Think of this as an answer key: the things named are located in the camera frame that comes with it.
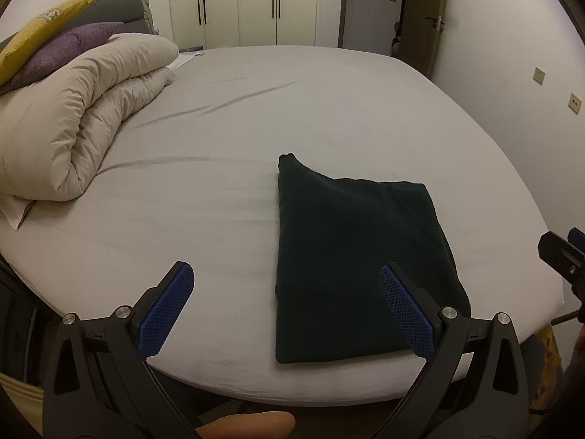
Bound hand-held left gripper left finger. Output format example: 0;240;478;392
42;260;202;439

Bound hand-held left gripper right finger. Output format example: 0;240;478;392
372;263;535;439

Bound dark green knit sweater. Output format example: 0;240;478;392
275;153;472;365

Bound yellow patterned cloth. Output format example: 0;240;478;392
531;327;562;413

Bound person's leg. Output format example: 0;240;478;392
194;410;297;439

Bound bed with white sheet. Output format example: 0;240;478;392
0;45;566;407

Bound white pillow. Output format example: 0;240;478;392
0;193;38;232

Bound folded beige duvet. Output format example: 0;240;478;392
0;33;180;202

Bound white papers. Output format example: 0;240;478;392
166;52;204;72

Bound purple pillow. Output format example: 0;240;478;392
11;21;125;86

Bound white panel door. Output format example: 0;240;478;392
338;0;407;51

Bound yellow pillow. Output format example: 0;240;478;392
0;0;98;86

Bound cream wardrobe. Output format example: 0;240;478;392
166;0;344;49

